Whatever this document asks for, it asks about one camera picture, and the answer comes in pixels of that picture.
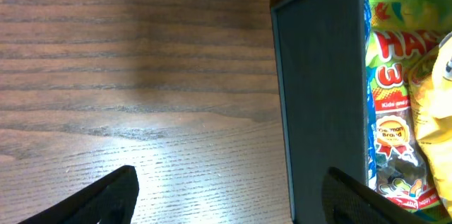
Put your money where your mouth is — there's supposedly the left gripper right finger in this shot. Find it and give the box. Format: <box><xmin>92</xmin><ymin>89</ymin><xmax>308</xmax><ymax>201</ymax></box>
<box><xmin>321</xmin><ymin>167</ymin><xmax>427</xmax><ymax>224</ymax></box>

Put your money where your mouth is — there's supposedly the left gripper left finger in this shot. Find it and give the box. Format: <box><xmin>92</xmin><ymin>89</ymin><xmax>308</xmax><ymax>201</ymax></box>
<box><xmin>20</xmin><ymin>165</ymin><xmax>139</xmax><ymax>224</ymax></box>

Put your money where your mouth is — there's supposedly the blue Oreo cookie pack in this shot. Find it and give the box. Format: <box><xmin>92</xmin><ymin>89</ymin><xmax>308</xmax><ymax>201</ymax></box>
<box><xmin>364</xmin><ymin>0</ymin><xmax>377</xmax><ymax>190</ymax></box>

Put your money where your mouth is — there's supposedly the yellow sunflower seed bag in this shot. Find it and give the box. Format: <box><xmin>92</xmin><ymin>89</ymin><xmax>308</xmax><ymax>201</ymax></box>
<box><xmin>408</xmin><ymin>34</ymin><xmax>451</xmax><ymax>213</ymax></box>

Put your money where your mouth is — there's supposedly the black gift box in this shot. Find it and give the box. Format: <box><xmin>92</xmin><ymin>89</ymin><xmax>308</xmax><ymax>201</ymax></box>
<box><xmin>271</xmin><ymin>0</ymin><xmax>368</xmax><ymax>223</ymax></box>

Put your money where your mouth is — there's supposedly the green Haribo gummy bag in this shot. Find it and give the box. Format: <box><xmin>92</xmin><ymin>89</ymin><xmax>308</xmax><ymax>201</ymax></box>
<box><xmin>365</xmin><ymin>0</ymin><xmax>451</xmax><ymax>221</ymax></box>

